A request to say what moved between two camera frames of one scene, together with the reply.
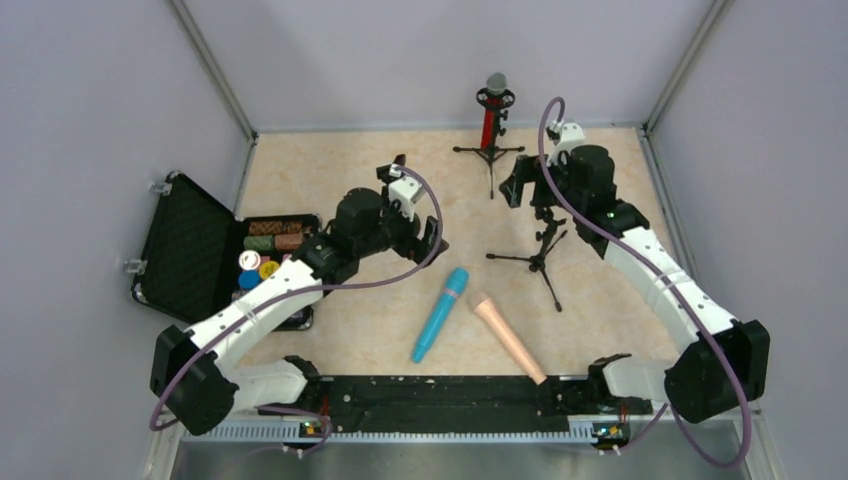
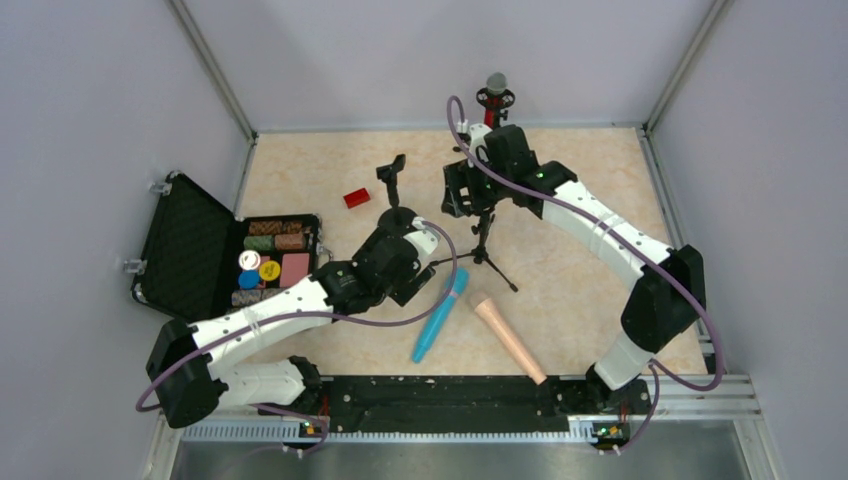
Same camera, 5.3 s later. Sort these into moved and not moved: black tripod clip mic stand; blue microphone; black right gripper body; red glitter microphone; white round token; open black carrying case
Moved: black right gripper body; black tripod clip mic stand
Not moved: blue microphone; open black carrying case; white round token; red glitter microphone
